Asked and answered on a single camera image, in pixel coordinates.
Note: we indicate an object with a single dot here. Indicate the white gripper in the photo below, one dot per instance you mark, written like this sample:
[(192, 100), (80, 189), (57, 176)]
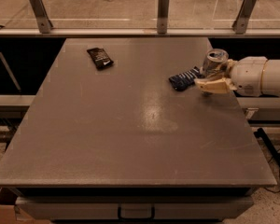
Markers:
[(248, 76)]

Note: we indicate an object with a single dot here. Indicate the silver redbull can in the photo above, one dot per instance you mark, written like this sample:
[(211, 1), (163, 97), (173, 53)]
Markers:
[(214, 64)]

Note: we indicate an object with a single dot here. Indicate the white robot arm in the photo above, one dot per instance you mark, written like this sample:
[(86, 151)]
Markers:
[(270, 80)]

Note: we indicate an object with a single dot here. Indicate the blue rxbar blueberry bar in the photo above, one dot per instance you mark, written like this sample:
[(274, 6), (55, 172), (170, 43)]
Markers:
[(182, 81)]

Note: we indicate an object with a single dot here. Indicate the black stand leg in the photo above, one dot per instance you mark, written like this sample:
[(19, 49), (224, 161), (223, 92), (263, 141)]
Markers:
[(260, 133)]

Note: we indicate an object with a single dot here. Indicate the black snack bar wrapper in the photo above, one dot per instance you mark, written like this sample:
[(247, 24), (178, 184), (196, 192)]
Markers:
[(100, 58)]

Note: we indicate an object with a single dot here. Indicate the cardboard box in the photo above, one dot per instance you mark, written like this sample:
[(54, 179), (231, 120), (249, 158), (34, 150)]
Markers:
[(10, 213)]

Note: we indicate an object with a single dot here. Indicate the right metal rail bracket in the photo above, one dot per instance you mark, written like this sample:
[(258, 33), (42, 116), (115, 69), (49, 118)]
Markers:
[(241, 22)]

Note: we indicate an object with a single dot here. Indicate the metal rail bracket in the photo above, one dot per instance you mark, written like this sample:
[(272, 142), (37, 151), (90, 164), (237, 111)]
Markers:
[(162, 18), (241, 22), (42, 19)]

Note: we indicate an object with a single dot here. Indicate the middle metal rail bracket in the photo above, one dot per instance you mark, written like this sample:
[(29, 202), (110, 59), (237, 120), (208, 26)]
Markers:
[(162, 18)]

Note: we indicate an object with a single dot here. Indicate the left metal rail bracket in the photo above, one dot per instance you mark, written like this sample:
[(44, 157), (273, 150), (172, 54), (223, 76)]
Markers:
[(42, 19)]

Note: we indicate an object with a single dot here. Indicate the grey drawer with handle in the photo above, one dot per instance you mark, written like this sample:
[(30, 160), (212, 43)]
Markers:
[(135, 208)]

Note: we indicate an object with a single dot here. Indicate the metal horizontal rail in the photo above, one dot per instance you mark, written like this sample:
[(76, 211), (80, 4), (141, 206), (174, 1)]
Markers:
[(250, 33)]

